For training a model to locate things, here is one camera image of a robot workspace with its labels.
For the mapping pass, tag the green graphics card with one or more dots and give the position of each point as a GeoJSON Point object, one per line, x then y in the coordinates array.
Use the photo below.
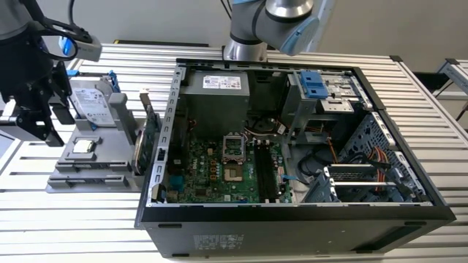
{"type": "Point", "coordinates": [149, 137]}

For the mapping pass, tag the black yellow edge strip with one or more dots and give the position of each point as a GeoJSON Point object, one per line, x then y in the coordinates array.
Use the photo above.
{"type": "Point", "coordinates": [161, 42]}

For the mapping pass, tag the grey metal disk bay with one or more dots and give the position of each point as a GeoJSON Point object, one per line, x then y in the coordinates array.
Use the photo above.
{"type": "Point", "coordinates": [351, 171]}

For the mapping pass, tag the black open PC case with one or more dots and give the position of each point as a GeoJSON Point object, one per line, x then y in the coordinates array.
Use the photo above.
{"type": "Point", "coordinates": [257, 233]}

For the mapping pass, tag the CPU socket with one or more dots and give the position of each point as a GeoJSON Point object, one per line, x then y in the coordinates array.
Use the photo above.
{"type": "Point", "coordinates": [234, 173]}

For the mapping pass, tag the hard disk in blue carrier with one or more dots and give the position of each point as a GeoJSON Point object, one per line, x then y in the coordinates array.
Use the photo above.
{"type": "Point", "coordinates": [91, 101]}

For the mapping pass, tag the aluminium side table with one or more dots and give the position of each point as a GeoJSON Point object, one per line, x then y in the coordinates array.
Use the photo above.
{"type": "Point", "coordinates": [455, 68]}

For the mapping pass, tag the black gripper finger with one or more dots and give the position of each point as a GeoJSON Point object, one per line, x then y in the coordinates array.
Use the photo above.
{"type": "Point", "coordinates": [62, 112]}
{"type": "Point", "coordinates": [38, 124]}

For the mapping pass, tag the green motherboard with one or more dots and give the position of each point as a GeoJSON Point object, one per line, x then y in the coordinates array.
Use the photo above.
{"type": "Point", "coordinates": [205, 175]}

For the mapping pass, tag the grey power supply unit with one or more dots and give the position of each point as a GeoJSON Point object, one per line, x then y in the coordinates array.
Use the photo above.
{"type": "Point", "coordinates": [215, 109]}

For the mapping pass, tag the silver CPU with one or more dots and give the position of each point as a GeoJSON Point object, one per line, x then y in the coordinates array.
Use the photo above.
{"type": "Point", "coordinates": [83, 146]}

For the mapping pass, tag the grey parts rack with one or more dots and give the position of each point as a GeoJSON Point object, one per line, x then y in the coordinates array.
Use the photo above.
{"type": "Point", "coordinates": [110, 153]}

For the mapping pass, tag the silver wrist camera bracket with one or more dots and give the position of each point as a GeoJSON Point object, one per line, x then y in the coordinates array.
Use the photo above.
{"type": "Point", "coordinates": [9, 112]}

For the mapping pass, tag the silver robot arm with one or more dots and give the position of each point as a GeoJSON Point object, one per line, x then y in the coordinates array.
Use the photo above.
{"type": "Point", "coordinates": [289, 16]}

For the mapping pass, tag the RAM stick with black chips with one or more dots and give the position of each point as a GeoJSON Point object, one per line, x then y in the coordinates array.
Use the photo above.
{"type": "Point", "coordinates": [91, 165]}
{"type": "Point", "coordinates": [87, 180]}

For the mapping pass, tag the grey metal drive cage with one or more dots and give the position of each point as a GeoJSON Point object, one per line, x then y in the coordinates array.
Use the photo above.
{"type": "Point", "coordinates": [303, 117]}

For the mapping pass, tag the blue plastic drive latch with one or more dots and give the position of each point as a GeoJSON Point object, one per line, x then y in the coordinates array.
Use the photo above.
{"type": "Point", "coordinates": [313, 85]}

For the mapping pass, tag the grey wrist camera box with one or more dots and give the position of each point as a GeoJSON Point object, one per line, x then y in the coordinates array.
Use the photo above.
{"type": "Point", "coordinates": [90, 49]}

